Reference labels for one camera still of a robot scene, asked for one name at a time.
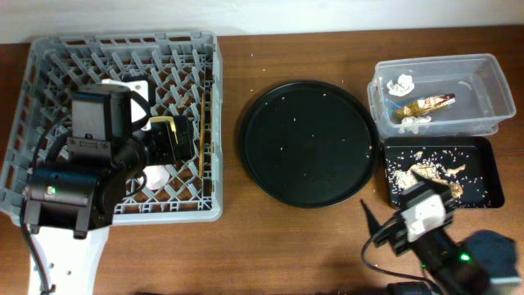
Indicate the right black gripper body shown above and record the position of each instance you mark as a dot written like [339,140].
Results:
[399,225]

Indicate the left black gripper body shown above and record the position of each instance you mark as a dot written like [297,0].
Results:
[160,147]

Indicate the food scraps with rice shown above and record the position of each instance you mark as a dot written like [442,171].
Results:
[459,169]

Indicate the yellow bowl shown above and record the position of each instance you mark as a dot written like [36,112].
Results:
[166,128]

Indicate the pink plastic cup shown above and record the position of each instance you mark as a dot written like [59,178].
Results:
[153,177]

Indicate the white tissue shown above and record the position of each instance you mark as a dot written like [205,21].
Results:
[402,87]
[412,124]

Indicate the gold foil wrapper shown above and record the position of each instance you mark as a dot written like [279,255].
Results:
[424,106]

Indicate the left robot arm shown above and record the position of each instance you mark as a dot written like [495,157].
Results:
[71,197]

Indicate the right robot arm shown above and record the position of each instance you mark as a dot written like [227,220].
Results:
[483,263]

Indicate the grey plastic dishwasher rack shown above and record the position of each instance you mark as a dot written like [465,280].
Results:
[182,65]

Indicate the black rectangular bin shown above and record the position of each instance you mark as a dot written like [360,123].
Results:
[481,148]

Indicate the clear plastic bin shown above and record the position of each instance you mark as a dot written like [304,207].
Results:
[483,97]

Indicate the round black tray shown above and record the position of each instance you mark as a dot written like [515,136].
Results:
[309,144]

